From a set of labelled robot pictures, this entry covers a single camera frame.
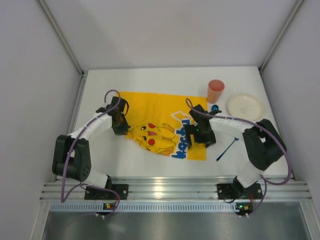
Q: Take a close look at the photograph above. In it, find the purple cable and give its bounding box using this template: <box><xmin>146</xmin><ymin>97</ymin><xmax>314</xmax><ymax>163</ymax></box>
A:
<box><xmin>185</xmin><ymin>98</ymin><xmax>293</xmax><ymax>218</ymax></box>
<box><xmin>60</xmin><ymin>89</ymin><xmax>122</xmax><ymax>217</ymax></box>

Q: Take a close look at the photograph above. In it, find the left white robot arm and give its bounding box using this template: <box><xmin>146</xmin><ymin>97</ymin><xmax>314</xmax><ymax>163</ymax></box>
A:
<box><xmin>52</xmin><ymin>96</ymin><xmax>130</xmax><ymax>188</ymax></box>

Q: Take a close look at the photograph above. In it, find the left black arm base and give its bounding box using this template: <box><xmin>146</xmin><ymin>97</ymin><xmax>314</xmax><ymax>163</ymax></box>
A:
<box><xmin>84</xmin><ymin>184</ymin><xmax>129</xmax><ymax>200</ymax></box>

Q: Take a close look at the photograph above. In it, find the yellow Pikachu cloth placemat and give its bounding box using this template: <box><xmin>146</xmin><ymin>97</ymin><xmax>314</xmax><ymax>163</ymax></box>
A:
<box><xmin>120</xmin><ymin>91</ymin><xmax>206</xmax><ymax>161</ymax></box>

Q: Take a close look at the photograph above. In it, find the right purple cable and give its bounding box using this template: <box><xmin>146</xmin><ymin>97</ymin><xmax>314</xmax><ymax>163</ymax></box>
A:
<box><xmin>185</xmin><ymin>98</ymin><xmax>293</xmax><ymax>218</ymax></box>

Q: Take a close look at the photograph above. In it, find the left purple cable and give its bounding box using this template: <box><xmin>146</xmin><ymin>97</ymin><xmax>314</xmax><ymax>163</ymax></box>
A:
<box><xmin>60</xmin><ymin>89</ymin><xmax>122</xmax><ymax>217</ymax></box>

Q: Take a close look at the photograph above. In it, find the aluminium mounting rail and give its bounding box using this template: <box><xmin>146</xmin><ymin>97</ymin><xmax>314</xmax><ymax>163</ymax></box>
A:
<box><xmin>39</xmin><ymin>176</ymin><xmax>312</xmax><ymax>201</ymax></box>

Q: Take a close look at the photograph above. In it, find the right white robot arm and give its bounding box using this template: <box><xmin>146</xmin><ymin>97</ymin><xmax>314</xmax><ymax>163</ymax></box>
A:
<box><xmin>184</xmin><ymin>99</ymin><xmax>292</xmax><ymax>197</ymax></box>

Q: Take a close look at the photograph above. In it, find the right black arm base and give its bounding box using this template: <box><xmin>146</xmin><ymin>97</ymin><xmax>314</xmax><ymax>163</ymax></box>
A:
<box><xmin>216</xmin><ymin>183</ymin><xmax>263</xmax><ymax>203</ymax></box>

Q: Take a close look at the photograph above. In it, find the white slotted cable duct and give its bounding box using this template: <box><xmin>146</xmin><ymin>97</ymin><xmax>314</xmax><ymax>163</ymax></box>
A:
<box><xmin>50</xmin><ymin>202</ymin><xmax>240</xmax><ymax>213</ymax></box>

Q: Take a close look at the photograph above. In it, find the blue metallic spoon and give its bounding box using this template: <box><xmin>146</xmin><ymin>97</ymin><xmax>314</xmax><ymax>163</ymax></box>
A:
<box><xmin>211</xmin><ymin>104</ymin><xmax>219</xmax><ymax>111</ymax></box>

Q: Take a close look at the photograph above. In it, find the orange plastic cup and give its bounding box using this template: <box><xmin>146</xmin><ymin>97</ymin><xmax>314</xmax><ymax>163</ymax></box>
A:
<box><xmin>206</xmin><ymin>79</ymin><xmax>225</xmax><ymax>104</ymax></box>

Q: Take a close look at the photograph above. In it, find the cream round plate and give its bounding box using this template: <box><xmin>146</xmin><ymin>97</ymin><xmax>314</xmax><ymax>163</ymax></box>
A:
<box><xmin>226</xmin><ymin>93</ymin><xmax>265</xmax><ymax>122</ymax></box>

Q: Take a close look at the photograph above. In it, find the blue metallic fork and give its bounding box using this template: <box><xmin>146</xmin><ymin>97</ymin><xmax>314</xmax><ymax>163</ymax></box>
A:
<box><xmin>216</xmin><ymin>137</ymin><xmax>239</xmax><ymax>162</ymax></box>

